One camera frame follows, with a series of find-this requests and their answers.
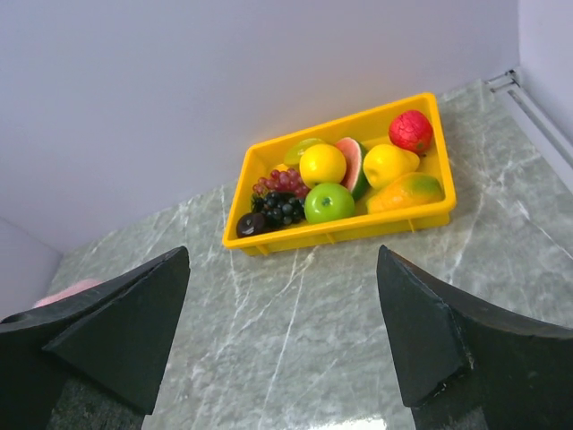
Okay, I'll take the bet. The green apple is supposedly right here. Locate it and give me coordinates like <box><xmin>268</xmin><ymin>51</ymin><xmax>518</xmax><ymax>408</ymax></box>
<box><xmin>304</xmin><ymin>183</ymin><xmax>355</xmax><ymax>224</ymax></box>

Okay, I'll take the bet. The red strawberry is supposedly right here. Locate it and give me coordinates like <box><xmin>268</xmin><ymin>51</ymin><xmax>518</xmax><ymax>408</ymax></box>
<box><xmin>389</xmin><ymin>110</ymin><xmax>433</xmax><ymax>154</ymax></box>

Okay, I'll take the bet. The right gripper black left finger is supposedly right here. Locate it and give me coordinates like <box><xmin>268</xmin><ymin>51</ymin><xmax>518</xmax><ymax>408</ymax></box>
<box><xmin>1</xmin><ymin>246</ymin><xmax>190</xmax><ymax>429</ymax></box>

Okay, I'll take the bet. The yellow plastic tray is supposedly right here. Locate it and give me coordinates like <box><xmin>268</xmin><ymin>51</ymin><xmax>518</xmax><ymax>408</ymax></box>
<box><xmin>222</xmin><ymin>92</ymin><xmax>457</xmax><ymax>256</ymax></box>

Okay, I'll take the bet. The watermelon slice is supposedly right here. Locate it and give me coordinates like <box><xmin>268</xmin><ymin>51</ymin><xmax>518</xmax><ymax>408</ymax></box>
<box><xmin>335</xmin><ymin>137</ymin><xmax>370</xmax><ymax>202</ymax></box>

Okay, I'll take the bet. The round yellow orange fruit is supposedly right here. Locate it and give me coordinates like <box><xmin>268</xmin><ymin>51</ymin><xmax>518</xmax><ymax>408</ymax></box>
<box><xmin>299</xmin><ymin>143</ymin><xmax>346</xmax><ymax>188</ymax></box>

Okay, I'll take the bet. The aluminium mounting rail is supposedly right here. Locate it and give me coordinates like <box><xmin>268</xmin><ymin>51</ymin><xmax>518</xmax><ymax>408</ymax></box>
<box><xmin>483</xmin><ymin>67</ymin><xmax>572</xmax><ymax>190</ymax></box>

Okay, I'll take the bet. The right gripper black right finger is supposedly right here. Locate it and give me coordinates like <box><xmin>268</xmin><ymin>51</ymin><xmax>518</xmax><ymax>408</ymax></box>
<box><xmin>376</xmin><ymin>246</ymin><xmax>572</xmax><ymax>429</ymax></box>

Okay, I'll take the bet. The dark purple grape bunch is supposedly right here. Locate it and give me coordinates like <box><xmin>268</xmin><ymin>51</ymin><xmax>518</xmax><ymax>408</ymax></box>
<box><xmin>235</xmin><ymin>191</ymin><xmax>305</xmax><ymax>238</ymax></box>

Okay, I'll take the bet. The red grape bunch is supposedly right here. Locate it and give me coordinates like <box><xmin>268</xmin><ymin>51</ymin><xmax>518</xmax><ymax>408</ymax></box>
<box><xmin>252</xmin><ymin>168</ymin><xmax>310</xmax><ymax>198</ymax></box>

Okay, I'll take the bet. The orange green mango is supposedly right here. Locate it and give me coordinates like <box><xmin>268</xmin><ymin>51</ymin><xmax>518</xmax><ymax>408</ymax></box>
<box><xmin>366</xmin><ymin>172</ymin><xmax>444</xmax><ymax>214</ymax></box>

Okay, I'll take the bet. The pink plastic bag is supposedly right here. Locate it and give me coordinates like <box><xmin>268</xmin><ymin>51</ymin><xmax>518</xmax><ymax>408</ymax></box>
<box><xmin>33</xmin><ymin>279</ymin><xmax>101</xmax><ymax>308</ymax></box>

